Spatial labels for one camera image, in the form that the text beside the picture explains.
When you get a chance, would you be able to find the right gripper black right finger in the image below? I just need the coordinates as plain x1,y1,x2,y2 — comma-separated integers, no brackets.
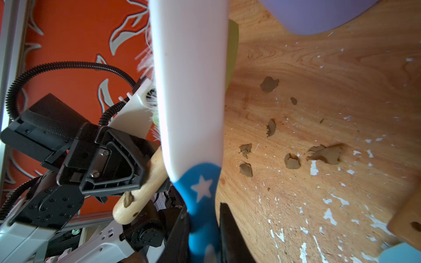
220,203,256,263

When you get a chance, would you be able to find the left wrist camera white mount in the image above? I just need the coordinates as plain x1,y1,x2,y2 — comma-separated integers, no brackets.
109,77,155,139

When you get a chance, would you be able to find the purple plastic bucket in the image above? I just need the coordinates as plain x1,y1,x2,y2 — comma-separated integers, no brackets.
260,0,378,35

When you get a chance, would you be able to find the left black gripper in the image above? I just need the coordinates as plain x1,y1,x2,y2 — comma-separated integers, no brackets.
1,94,154,230

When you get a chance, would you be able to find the pale green trowel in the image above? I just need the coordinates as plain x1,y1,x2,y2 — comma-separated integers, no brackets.
112,20,239,225

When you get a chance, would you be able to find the green trowel wooden handle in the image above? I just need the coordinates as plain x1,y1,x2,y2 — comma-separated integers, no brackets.
387,185,421,251

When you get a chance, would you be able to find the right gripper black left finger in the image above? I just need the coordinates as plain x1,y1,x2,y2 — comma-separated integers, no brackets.
157,206,190,263

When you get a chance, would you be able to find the light blue trowel front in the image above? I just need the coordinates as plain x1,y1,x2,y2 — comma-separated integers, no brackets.
378,243,421,263

